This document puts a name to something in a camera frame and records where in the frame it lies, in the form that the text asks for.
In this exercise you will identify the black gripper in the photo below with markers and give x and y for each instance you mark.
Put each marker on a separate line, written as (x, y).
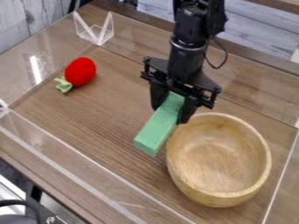
(179, 75)

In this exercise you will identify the green rectangular block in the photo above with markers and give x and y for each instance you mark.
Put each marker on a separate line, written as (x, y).
(159, 126)

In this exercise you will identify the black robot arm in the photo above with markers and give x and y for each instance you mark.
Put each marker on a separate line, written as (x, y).
(199, 21)

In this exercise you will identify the brown wooden bowl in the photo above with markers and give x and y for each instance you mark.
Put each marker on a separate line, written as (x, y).
(218, 160)

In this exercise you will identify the red plush strawberry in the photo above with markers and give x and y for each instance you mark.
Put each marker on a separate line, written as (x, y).
(79, 74)

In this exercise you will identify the black equipment under table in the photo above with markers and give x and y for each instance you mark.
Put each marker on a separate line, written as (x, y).
(21, 210)

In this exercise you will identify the clear acrylic enclosure wall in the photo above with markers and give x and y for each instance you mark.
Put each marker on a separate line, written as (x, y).
(70, 141)

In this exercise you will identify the clear acrylic corner bracket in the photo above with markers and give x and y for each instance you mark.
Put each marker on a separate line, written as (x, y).
(95, 34)

